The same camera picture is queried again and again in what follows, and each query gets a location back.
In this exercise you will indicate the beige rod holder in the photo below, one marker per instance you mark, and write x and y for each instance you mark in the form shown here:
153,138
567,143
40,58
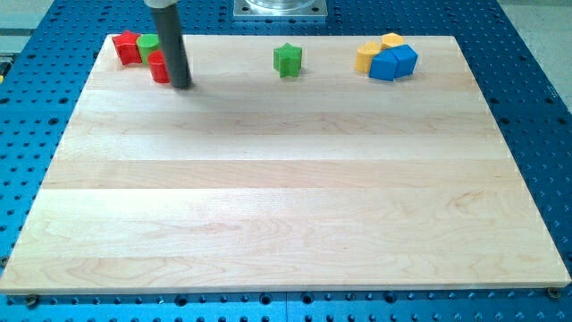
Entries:
160,4

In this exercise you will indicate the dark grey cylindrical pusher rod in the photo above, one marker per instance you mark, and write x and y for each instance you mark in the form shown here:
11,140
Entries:
169,31

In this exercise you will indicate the red cylinder block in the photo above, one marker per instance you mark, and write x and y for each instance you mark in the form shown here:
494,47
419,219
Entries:
157,67

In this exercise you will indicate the red star block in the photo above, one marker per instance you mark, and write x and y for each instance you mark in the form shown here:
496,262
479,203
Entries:
126,47

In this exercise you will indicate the green star block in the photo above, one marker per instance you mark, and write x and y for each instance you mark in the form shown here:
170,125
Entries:
287,60

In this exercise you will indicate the green cylinder block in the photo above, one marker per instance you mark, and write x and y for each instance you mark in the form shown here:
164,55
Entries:
146,44

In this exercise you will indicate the light wooden board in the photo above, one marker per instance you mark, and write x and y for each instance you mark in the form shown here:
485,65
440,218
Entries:
250,182

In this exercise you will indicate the yellow heart-shaped block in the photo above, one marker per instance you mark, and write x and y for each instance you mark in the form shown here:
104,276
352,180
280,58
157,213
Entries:
365,54

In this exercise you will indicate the blue pentagon block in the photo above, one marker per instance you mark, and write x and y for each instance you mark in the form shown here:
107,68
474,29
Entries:
384,66

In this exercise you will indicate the yellow hexagon block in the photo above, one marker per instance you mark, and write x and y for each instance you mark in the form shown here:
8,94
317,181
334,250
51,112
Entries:
391,40

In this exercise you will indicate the blue cube block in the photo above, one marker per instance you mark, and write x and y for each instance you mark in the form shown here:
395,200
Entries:
406,58

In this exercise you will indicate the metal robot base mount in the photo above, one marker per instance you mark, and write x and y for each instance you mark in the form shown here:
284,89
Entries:
280,8

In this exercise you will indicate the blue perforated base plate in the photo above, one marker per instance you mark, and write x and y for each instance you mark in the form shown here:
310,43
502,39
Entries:
520,52

